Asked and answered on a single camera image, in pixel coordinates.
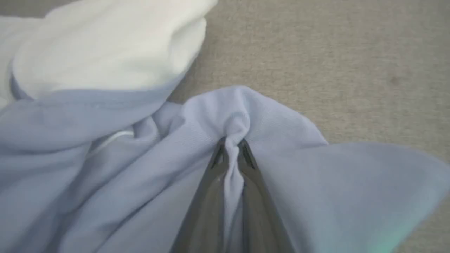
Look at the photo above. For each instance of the white garment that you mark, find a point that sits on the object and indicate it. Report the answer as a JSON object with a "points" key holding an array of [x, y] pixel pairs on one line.
{"points": [[105, 49]]}

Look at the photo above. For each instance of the light blue t-shirt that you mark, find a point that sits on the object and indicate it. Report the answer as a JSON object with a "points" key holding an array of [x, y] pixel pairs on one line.
{"points": [[334, 196]]}

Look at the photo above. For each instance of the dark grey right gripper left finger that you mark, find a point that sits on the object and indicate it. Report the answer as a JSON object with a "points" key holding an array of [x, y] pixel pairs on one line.
{"points": [[205, 211]]}

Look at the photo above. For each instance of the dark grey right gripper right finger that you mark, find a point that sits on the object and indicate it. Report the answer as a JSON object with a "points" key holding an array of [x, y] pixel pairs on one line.
{"points": [[258, 218]]}

